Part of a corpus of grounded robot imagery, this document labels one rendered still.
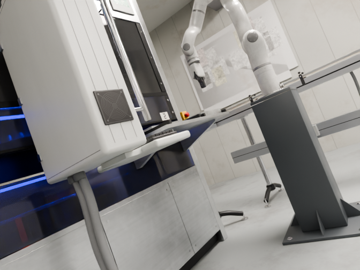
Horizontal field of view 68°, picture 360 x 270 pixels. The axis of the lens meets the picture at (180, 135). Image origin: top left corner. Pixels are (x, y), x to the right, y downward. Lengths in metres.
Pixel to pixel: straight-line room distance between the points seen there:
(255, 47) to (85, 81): 1.17
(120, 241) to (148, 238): 0.19
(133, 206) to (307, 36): 3.50
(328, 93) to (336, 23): 0.91
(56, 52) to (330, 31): 3.79
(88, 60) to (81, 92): 0.12
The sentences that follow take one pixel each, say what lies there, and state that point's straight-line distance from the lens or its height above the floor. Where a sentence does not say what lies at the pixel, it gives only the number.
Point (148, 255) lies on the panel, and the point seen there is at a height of 0.28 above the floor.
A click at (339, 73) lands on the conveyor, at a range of 2.43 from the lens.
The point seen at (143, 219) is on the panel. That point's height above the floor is 0.45.
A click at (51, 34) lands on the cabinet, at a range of 1.02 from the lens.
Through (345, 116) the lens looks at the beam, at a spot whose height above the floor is 0.53.
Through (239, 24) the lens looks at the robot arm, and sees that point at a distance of 1.90.
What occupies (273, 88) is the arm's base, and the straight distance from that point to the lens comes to 1.78.
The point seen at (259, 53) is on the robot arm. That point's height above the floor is 1.12.
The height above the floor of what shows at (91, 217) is 0.62.
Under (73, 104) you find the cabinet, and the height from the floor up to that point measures 1.00.
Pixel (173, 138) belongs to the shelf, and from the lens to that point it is 1.03.
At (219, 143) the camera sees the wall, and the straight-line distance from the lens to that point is 4.69.
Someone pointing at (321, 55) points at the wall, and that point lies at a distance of 4.29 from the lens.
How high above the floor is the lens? 0.73
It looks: 4 degrees up
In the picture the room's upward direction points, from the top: 21 degrees counter-clockwise
